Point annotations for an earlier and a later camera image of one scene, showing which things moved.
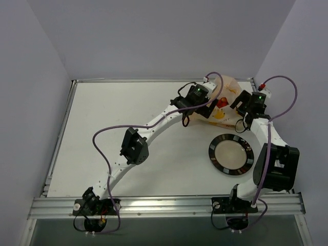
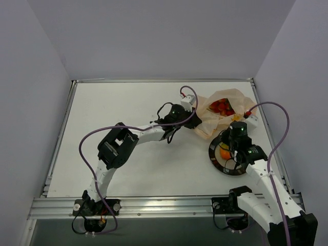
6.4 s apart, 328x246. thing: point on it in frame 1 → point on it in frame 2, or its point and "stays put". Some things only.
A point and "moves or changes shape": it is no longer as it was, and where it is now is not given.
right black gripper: (241, 101) → (231, 138)
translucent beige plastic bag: (223, 114) moves or changes shape
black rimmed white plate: (231, 155) stays put
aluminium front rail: (278, 206) stays put
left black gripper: (208, 109) → (193, 121)
